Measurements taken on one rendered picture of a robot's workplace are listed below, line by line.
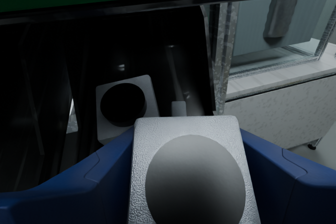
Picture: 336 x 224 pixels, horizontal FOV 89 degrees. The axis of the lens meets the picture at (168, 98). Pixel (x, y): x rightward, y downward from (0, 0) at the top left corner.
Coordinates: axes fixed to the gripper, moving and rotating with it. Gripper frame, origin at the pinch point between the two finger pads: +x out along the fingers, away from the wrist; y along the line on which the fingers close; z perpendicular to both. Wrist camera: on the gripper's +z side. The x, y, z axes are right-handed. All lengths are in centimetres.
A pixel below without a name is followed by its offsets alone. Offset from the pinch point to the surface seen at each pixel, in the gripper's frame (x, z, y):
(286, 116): 93, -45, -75
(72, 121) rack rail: 11.7, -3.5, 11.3
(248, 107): 81, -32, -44
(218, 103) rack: 16.4, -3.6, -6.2
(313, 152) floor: 118, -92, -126
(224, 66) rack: 14.6, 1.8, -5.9
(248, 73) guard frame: 89, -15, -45
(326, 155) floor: 114, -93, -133
